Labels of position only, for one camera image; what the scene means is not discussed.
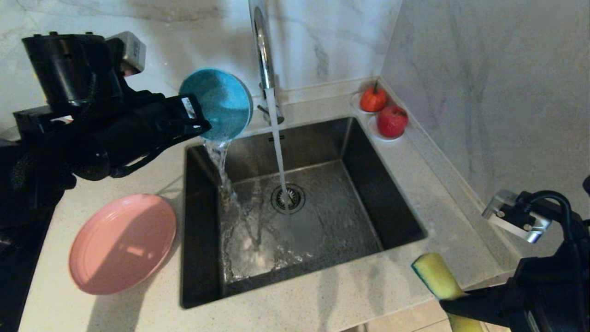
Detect smooth black arm cable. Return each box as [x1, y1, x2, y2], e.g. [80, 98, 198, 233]
[108, 134, 189, 179]

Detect stainless steel sink basin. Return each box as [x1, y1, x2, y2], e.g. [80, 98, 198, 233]
[181, 118, 427, 308]

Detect red toy apple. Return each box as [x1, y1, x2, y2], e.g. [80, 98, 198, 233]
[377, 105, 409, 138]

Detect running water stream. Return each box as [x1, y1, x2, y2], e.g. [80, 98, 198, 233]
[266, 88, 294, 217]

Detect pink plate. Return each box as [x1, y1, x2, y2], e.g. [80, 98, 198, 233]
[69, 194, 177, 296]

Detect chrome gooseneck faucet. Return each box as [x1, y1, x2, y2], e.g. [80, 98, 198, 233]
[249, 0, 284, 126]

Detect yellow sponge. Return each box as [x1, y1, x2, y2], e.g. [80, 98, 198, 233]
[412, 252, 484, 332]

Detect small white dish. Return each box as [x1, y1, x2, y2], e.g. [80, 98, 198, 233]
[368, 115, 406, 142]
[351, 94, 389, 116]

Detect teal bowl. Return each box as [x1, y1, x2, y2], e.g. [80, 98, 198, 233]
[179, 68, 253, 142]

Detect red toy tomato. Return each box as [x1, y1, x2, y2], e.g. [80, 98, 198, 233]
[360, 85, 389, 113]

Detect black induction cooktop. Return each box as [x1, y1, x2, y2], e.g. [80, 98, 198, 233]
[0, 217, 53, 332]

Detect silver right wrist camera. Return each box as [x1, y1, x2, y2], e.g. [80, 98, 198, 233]
[482, 189, 553, 244]

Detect round metal drain strainer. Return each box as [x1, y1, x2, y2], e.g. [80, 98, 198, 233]
[271, 184, 306, 215]

